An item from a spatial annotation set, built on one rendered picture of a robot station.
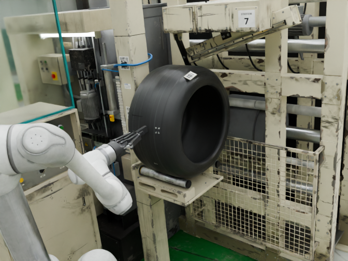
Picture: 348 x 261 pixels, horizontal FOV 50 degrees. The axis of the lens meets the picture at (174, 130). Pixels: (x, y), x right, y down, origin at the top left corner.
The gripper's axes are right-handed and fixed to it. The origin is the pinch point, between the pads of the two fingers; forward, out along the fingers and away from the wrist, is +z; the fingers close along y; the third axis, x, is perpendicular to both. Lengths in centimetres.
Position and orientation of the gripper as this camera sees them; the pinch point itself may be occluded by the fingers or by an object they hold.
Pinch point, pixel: (141, 131)
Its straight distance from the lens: 174.9
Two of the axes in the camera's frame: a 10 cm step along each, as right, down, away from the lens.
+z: 6.1, -4.4, 6.6
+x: 1.7, 8.9, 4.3
